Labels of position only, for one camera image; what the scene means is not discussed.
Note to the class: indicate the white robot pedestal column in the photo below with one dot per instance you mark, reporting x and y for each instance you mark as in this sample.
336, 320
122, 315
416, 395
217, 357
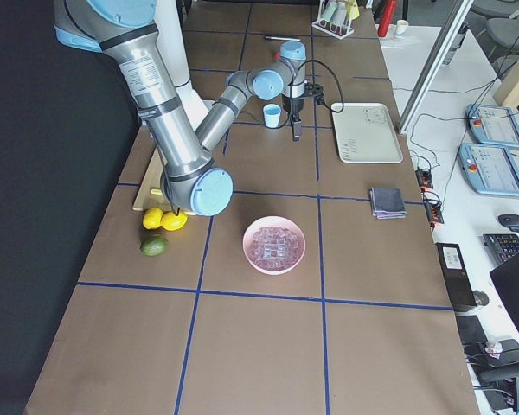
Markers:
171, 48

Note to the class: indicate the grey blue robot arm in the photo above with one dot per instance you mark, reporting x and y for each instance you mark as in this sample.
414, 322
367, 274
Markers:
145, 39

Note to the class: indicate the teach pendant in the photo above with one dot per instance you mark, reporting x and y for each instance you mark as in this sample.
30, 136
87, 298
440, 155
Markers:
493, 124
489, 169

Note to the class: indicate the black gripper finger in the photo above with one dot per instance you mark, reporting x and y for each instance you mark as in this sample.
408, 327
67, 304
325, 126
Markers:
299, 129
294, 124

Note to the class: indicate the black keyboard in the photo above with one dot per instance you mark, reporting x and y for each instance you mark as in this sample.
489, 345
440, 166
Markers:
502, 246

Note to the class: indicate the beige plastic tray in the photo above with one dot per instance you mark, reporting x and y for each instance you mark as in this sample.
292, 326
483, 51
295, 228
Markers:
365, 133

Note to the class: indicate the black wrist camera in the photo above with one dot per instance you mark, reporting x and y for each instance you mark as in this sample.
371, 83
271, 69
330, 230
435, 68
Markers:
315, 92

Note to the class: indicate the white wire cup rack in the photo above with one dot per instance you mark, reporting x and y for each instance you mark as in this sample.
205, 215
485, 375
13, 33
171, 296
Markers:
329, 29

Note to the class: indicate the mint green cup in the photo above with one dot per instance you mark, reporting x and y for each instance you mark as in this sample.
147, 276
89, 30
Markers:
327, 10

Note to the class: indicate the wooden cutting board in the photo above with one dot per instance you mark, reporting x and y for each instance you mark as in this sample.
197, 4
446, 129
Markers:
152, 179

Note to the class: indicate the yellow lemon right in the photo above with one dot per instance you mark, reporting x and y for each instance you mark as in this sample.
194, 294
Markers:
172, 221

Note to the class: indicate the teach pendant near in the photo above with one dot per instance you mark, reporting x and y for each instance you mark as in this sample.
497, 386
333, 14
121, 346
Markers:
489, 169

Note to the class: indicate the black computer mouse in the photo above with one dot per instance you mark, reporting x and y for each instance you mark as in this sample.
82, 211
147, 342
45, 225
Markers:
509, 221

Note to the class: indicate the small paper cup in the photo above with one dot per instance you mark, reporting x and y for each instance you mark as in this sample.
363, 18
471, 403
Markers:
401, 27

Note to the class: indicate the yellow lemon left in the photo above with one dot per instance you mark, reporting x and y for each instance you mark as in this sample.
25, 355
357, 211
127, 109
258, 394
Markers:
152, 218

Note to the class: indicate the orange black connector strip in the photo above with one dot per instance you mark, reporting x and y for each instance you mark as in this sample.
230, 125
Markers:
431, 201

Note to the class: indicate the yellow lemon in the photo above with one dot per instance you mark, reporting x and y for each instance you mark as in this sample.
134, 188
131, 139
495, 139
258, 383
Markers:
152, 218
172, 221

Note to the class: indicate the dark folded cloth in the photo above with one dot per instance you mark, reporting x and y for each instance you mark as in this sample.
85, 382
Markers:
387, 203

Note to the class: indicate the yellow cup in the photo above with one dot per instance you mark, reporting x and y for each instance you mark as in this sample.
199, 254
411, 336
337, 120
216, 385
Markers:
353, 11

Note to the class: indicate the white cup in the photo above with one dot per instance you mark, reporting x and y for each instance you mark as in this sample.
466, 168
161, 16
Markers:
340, 14

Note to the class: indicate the black box device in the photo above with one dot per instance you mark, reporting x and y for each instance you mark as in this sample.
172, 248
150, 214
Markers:
456, 279

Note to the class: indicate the pink bowl of ice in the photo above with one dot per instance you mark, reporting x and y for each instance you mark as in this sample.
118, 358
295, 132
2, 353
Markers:
273, 245

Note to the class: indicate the teach pendant far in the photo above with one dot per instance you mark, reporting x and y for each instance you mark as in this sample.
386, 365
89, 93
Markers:
493, 124

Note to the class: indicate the light blue plastic cup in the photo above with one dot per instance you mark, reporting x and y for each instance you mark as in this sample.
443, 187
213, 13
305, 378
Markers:
271, 115

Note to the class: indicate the aluminium frame post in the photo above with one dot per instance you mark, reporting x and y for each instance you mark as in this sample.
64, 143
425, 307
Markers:
434, 61

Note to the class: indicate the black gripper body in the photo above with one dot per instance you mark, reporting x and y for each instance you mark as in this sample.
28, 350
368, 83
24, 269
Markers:
292, 106

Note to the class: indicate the red bottle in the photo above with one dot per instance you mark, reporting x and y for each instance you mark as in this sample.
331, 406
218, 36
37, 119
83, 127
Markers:
386, 17

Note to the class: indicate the grey office chair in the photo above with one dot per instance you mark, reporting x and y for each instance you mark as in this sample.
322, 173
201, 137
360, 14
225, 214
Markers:
501, 24

